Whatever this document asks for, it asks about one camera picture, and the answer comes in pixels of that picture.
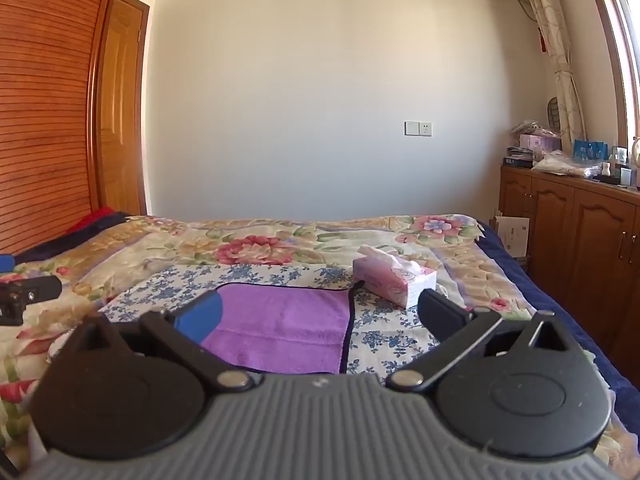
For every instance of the patterned beige curtain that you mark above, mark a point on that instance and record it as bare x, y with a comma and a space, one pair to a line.
552, 45

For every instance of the purple towel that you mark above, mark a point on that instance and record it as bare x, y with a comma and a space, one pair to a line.
285, 325

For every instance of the wooden louvered wardrobe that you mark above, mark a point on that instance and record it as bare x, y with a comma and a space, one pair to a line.
47, 105

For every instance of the small white bottle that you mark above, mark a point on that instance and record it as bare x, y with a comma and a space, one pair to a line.
605, 169

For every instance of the pink storage box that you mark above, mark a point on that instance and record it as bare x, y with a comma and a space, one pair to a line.
537, 143

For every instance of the floral bed sheet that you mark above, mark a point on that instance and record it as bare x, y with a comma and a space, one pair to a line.
200, 245

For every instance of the dark flat box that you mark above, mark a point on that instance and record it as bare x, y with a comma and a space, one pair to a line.
517, 161

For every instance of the blue product boxes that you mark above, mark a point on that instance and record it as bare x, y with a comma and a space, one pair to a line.
591, 150

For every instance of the wooden window frame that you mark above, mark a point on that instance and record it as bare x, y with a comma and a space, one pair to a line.
617, 55

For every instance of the woven hand fan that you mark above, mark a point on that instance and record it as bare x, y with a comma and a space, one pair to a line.
553, 110

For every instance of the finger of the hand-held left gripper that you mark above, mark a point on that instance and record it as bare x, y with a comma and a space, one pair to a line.
31, 287
4, 262

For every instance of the red cloth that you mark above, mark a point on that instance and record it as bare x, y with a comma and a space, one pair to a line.
95, 217

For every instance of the clear plastic bag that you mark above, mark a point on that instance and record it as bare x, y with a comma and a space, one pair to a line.
560, 164

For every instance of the wooden door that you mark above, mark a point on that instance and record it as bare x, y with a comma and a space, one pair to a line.
120, 110

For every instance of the white cardboard box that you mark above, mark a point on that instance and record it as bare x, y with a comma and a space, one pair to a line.
515, 237

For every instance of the navy blue blanket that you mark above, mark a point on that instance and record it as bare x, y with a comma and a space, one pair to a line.
560, 310

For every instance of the pink tissue box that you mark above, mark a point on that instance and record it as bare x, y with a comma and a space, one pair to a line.
395, 280

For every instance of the blue floral cloth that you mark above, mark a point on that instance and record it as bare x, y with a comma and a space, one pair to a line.
380, 330

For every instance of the wooden cabinet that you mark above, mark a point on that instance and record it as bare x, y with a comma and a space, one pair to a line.
575, 240

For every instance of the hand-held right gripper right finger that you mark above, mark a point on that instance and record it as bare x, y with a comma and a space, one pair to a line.
436, 307

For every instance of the white wall socket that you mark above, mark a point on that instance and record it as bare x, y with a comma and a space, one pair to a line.
418, 128

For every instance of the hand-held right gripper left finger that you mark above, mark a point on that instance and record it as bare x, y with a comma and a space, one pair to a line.
202, 317

